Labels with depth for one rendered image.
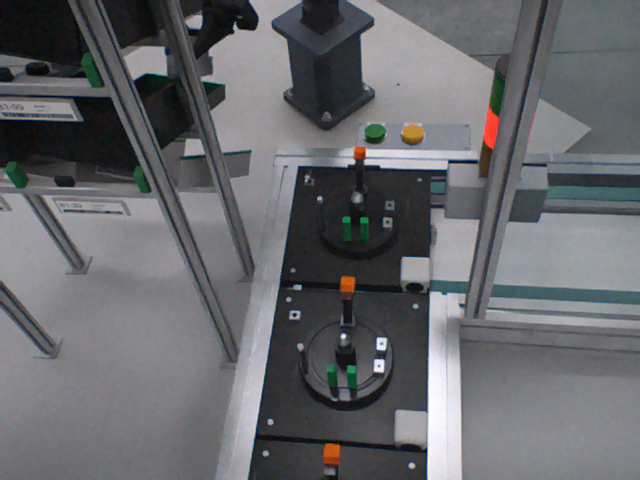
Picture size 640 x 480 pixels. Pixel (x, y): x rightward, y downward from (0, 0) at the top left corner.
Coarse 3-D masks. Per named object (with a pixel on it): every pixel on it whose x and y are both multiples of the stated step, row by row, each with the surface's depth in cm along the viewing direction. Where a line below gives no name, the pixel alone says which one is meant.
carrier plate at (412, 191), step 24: (312, 192) 123; (408, 192) 121; (312, 216) 120; (408, 216) 118; (288, 240) 117; (312, 240) 117; (408, 240) 115; (288, 264) 115; (312, 264) 114; (336, 264) 114; (360, 264) 113; (384, 264) 113; (336, 288) 113; (360, 288) 112; (384, 288) 112
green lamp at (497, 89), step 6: (498, 78) 73; (498, 84) 73; (504, 84) 73; (492, 90) 75; (498, 90) 74; (492, 96) 76; (498, 96) 74; (492, 102) 76; (498, 102) 75; (492, 108) 76; (498, 108) 75; (498, 114) 76
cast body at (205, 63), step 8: (192, 32) 106; (192, 40) 105; (192, 48) 105; (168, 56) 107; (208, 56) 110; (168, 64) 105; (200, 64) 108; (208, 64) 110; (168, 72) 105; (176, 72) 106; (200, 72) 108; (208, 72) 110
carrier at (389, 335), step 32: (288, 320) 109; (320, 320) 108; (384, 320) 107; (416, 320) 107; (288, 352) 105; (320, 352) 103; (352, 352) 99; (384, 352) 101; (416, 352) 104; (288, 384) 102; (320, 384) 100; (352, 384) 98; (384, 384) 100; (416, 384) 101; (288, 416) 100; (320, 416) 99; (352, 416) 99; (384, 416) 99; (416, 416) 96; (384, 448) 97; (416, 448) 96
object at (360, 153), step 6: (354, 150) 114; (360, 150) 114; (366, 150) 114; (354, 156) 114; (360, 156) 114; (366, 156) 115; (360, 162) 113; (360, 168) 116; (360, 174) 116; (360, 180) 117; (360, 186) 118
